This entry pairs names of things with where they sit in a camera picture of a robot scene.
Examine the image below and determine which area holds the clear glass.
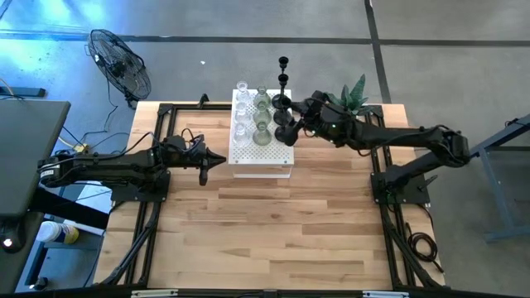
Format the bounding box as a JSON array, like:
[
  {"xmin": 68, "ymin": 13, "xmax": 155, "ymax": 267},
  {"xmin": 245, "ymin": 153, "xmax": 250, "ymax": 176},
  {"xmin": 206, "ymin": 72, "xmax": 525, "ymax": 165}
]
[{"xmin": 253, "ymin": 85, "xmax": 272, "ymax": 109}]

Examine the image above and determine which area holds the green glass candle holder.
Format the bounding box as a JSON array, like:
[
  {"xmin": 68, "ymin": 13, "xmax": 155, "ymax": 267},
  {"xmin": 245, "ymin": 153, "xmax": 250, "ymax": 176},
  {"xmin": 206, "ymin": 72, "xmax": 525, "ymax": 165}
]
[
  {"xmin": 252, "ymin": 121, "xmax": 273, "ymax": 147},
  {"xmin": 253, "ymin": 102, "xmax": 272, "ymax": 127}
]

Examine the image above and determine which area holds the blue-grey table trestle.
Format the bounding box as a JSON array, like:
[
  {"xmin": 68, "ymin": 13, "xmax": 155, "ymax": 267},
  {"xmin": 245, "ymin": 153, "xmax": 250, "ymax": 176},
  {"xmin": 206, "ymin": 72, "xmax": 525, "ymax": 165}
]
[{"xmin": 455, "ymin": 113, "xmax": 530, "ymax": 243}]

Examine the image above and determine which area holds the black flat floor bar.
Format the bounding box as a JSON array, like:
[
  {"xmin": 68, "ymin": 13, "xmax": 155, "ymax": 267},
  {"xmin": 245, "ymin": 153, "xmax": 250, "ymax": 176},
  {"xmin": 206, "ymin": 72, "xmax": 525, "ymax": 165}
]
[{"xmin": 0, "ymin": 85, "xmax": 46, "ymax": 99}]

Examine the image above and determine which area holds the silver edge bracket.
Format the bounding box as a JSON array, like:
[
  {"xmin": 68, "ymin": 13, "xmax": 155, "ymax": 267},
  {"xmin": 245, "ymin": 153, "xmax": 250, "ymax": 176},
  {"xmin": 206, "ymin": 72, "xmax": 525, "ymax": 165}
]
[
  {"xmin": 362, "ymin": 291, "xmax": 410, "ymax": 298},
  {"xmin": 131, "ymin": 289, "xmax": 179, "ymax": 298}
]

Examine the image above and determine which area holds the black device with indicator light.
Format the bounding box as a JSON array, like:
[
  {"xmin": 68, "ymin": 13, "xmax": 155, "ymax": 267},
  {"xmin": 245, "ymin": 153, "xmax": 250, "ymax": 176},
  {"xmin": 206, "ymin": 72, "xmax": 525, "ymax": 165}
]
[{"xmin": 0, "ymin": 219, "xmax": 27, "ymax": 254}]

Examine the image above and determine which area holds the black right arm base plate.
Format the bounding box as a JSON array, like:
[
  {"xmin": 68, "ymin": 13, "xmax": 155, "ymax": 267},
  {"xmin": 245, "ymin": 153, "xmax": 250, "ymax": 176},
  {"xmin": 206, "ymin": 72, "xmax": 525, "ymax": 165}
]
[{"xmin": 370, "ymin": 171, "xmax": 431, "ymax": 204}]

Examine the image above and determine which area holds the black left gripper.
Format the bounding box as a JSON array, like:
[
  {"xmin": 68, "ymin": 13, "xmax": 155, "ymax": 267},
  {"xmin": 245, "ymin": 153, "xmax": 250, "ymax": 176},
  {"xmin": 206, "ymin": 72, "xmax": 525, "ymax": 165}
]
[{"xmin": 181, "ymin": 132, "xmax": 228, "ymax": 186}]

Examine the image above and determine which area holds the coiled black cable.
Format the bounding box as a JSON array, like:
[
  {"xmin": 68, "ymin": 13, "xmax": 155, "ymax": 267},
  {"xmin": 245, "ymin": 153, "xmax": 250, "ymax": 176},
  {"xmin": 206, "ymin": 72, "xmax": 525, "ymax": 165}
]
[{"xmin": 405, "ymin": 223, "xmax": 445, "ymax": 274}]

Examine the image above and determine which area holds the dark grey desk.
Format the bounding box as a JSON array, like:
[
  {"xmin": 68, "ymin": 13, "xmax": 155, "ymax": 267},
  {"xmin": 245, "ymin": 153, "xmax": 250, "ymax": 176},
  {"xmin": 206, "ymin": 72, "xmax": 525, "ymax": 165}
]
[{"xmin": 0, "ymin": 100, "xmax": 71, "ymax": 219}]

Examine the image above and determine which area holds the white perforated metal shelf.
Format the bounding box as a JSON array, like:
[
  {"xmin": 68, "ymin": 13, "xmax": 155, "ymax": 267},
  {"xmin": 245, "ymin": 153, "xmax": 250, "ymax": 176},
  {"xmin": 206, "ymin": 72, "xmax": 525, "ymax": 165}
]
[{"xmin": 227, "ymin": 89, "xmax": 296, "ymax": 180}]

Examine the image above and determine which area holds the small black floor object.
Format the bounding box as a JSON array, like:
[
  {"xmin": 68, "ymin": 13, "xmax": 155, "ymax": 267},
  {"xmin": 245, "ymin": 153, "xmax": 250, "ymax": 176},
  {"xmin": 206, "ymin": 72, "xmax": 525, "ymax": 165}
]
[{"xmin": 28, "ymin": 276, "xmax": 50, "ymax": 291}]

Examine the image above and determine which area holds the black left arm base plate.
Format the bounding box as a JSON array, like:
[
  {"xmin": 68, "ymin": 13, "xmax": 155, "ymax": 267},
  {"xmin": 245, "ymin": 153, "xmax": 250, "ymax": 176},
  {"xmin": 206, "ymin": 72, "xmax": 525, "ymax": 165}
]
[{"xmin": 110, "ymin": 169, "xmax": 171, "ymax": 204}]

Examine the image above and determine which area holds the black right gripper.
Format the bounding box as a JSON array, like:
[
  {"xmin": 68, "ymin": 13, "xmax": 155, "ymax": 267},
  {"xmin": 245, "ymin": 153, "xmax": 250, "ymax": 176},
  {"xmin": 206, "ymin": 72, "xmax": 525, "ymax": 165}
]
[{"xmin": 283, "ymin": 89, "xmax": 348, "ymax": 147}]

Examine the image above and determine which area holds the white and yellow canister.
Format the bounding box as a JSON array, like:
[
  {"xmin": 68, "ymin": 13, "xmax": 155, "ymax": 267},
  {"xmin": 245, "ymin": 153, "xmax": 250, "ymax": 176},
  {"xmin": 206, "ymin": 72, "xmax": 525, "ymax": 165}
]
[{"xmin": 36, "ymin": 220, "xmax": 80, "ymax": 245}]

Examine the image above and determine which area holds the snake plant in white pot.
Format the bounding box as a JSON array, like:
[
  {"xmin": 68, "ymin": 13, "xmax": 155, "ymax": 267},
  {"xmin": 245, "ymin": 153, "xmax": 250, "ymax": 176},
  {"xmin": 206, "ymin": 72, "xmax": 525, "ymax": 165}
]
[{"xmin": 325, "ymin": 74, "xmax": 376, "ymax": 117}]

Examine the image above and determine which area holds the black aluminium table frame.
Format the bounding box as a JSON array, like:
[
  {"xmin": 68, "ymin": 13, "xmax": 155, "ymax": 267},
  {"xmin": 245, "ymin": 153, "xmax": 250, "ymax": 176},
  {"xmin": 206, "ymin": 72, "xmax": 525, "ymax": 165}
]
[{"xmin": 97, "ymin": 102, "xmax": 446, "ymax": 293}]

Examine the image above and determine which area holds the tall black candlestick holder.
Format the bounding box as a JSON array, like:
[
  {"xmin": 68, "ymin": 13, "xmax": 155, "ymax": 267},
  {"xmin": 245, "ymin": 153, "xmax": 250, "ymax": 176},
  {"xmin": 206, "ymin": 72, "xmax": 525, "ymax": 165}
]
[
  {"xmin": 273, "ymin": 94, "xmax": 296, "ymax": 145},
  {"xmin": 271, "ymin": 56, "xmax": 291, "ymax": 111},
  {"xmin": 272, "ymin": 73, "xmax": 293, "ymax": 127}
]

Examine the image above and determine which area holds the black floor fan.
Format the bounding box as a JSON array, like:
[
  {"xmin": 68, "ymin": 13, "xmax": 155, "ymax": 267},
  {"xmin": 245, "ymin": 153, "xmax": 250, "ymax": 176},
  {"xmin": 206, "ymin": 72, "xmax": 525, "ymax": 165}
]
[{"xmin": 85, "ymin": 28, "xmax": 152, "ymax": 109}]

